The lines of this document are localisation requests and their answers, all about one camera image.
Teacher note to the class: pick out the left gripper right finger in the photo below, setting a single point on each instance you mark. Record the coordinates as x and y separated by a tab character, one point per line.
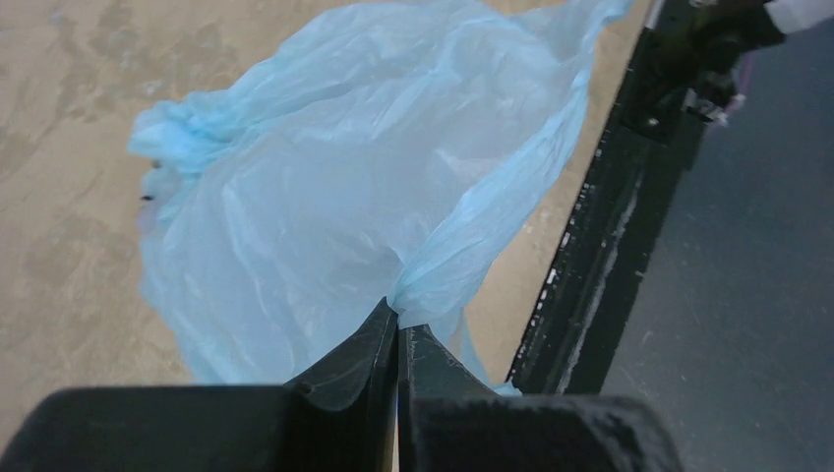
450	421

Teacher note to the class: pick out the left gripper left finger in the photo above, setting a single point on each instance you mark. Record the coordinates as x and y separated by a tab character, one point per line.
335	416

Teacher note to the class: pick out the light blue printed plastic bag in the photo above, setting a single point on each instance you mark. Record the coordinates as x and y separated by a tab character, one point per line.
386	151

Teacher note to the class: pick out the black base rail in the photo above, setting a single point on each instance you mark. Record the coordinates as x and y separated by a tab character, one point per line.
682	77

